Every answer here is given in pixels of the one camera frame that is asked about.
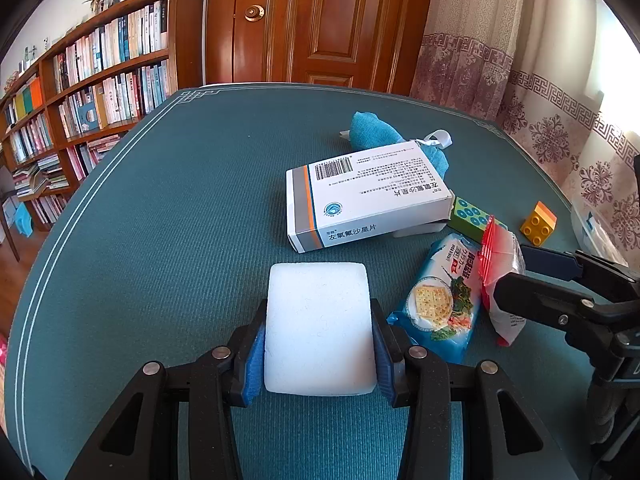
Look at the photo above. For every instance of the white snack packet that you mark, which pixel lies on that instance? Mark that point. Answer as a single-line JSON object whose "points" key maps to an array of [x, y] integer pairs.
{"points": [[496, 260]]}

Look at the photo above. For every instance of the white sponge block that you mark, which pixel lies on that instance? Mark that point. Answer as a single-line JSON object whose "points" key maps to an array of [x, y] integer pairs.
{"points": [[317, 325]]}

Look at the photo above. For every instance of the blue cloth pouch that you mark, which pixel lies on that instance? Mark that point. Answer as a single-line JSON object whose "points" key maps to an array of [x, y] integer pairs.
{"points": [[370, 130]]}

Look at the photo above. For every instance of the blue plastic stool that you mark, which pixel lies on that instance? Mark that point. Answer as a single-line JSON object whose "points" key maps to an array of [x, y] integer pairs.
{"points": [[22, 220]]}

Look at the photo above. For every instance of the blue cracker packet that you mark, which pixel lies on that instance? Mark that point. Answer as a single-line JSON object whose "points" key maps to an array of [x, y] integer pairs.
{"points": [[435, 305]]}

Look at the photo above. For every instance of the wooden bookshelf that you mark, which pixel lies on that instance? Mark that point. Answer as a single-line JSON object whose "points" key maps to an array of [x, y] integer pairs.
{"points": [[185, 35]]}

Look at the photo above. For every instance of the rows of books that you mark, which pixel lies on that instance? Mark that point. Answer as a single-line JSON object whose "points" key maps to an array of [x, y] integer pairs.
{"points": [[115, 50]]}

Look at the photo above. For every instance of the white medicine box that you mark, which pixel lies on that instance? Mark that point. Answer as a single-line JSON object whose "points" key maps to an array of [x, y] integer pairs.
{"points": [[360, 195]]}

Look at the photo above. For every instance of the yellow toy brick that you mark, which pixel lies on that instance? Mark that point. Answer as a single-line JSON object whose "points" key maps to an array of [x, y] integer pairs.
{"points": [[537, 225]]}

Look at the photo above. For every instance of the teal table mat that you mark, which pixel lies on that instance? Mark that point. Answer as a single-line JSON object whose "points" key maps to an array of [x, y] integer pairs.
{"points": [[175, 210]]}

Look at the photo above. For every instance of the green dotted block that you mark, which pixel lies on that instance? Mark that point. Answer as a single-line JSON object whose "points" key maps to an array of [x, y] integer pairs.
{"points": [[467, 215]]}

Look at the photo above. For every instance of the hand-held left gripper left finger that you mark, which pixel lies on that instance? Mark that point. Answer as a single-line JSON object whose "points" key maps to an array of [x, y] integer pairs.
{"points": [[252, 360]]}

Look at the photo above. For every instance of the brass door knob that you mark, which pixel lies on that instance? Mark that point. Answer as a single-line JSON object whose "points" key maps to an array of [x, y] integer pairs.
{"points": [[254, 13]]}

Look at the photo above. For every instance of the brown wooden door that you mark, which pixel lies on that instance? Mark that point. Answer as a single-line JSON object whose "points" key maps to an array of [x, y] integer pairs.
{"points": [[330, 25]]}

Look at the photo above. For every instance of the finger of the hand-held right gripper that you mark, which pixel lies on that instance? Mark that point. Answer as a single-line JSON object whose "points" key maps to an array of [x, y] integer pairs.
{"points": [[530, 295], [547, 262]]}

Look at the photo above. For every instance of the patterned white purple curtain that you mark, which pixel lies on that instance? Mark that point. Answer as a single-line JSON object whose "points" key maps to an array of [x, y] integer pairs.
{"points": [[500, 60]]}

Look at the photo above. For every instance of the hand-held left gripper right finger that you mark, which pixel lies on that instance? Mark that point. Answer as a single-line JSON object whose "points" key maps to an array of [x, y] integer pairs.
{"points": [[382, 360]]}

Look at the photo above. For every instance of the clear plastic bowl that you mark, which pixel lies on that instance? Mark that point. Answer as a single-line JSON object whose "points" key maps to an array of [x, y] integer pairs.
{"points": [[595, 235]]}

